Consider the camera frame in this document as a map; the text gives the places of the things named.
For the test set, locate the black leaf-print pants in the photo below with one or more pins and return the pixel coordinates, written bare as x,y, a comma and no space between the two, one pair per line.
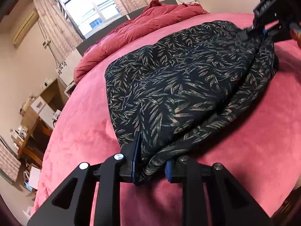
168,97

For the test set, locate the right hand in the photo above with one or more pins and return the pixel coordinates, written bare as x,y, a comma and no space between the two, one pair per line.
295,33

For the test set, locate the wooden desk shelf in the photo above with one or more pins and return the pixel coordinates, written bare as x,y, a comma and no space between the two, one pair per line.
33,135

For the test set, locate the window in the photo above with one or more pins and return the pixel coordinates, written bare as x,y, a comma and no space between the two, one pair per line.
92,15

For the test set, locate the red quilted duvet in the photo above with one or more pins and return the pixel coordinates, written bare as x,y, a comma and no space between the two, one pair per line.
155,16

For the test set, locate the white drawer cabinet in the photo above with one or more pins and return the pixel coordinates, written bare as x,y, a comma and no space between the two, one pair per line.
45,112

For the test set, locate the cream air conditioner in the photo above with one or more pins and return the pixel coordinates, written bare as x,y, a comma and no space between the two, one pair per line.
24,28

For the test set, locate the wall power socket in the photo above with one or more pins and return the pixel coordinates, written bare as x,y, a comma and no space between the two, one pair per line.
46,43

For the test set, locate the white floral bedside panel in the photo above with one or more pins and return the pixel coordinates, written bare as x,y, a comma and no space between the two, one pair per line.
65,69

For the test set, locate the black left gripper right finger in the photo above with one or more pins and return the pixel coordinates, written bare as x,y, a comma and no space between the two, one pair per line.
211,195

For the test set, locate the dark grey headboard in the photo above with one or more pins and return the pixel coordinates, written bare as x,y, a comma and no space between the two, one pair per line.
101,33

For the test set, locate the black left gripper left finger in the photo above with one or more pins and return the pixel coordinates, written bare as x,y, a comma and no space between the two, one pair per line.
90,195

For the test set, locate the pink floral left curtain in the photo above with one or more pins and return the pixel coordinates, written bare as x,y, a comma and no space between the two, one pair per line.
57,28

